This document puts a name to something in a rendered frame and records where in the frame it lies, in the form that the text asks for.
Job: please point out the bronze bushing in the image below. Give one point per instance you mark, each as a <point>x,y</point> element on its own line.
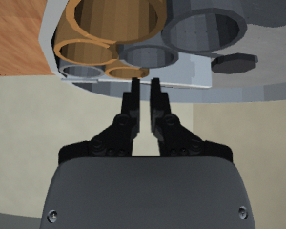
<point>81,50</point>
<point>117,21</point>
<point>115,70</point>

